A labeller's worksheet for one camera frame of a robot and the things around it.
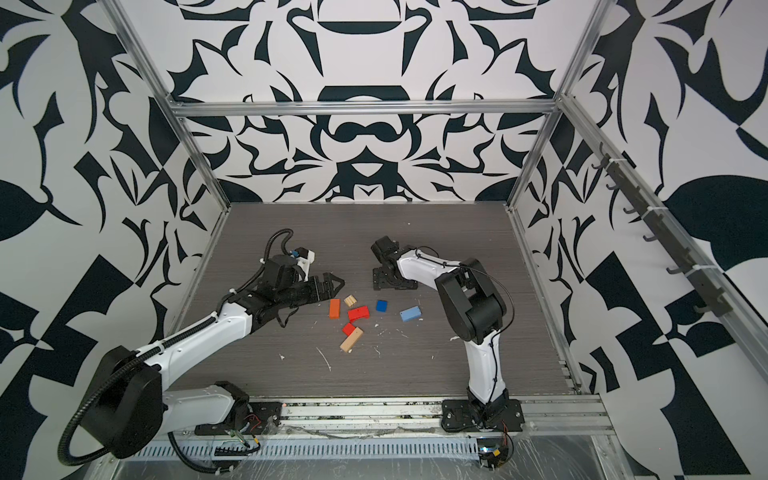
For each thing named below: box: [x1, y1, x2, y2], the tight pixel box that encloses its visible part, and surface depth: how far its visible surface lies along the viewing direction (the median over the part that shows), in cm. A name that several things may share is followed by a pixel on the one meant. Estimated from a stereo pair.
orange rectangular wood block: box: [329, 298, 341, 319], surface depth 93 cm
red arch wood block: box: [347, 306, 371, 323], surface depth 93 cm
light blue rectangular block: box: [399, 306, 422, 322], surface depth 93 cm
